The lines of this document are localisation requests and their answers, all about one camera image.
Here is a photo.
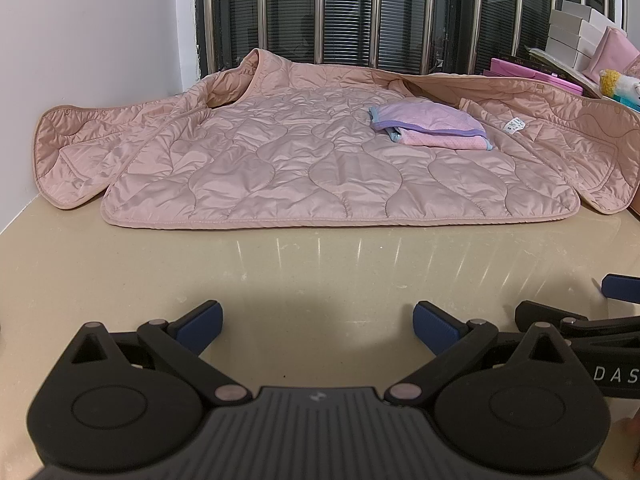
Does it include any pink cushion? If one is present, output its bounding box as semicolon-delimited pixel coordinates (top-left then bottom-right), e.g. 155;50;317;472
592;26;640;82

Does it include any stack of white boxes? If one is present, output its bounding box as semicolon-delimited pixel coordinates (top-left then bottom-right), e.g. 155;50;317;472
545;0;618;68

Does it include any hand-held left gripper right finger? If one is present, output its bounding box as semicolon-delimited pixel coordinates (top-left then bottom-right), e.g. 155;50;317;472
382;300;581;407

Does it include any yellow white plush toy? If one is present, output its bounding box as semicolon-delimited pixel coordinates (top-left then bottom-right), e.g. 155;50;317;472
599;69;640;111

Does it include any magenta flat box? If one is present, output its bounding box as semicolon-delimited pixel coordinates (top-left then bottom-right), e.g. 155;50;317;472
489;57;586;96

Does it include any pink blue purple-trimmed vest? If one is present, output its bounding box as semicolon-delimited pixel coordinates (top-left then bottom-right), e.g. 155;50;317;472
369;101;495;152

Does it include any pink quilted jacket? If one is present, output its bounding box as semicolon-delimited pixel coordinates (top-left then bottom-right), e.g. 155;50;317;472
32;49;640;228

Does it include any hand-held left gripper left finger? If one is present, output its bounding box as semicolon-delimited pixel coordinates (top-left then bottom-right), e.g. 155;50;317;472
62;300;253;407

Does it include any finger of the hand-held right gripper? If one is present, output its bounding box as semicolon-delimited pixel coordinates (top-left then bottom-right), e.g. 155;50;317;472
601;274;640;306
515;300;593;343

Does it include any metal window grille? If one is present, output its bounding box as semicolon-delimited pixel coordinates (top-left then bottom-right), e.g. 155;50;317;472
195;0;631;78

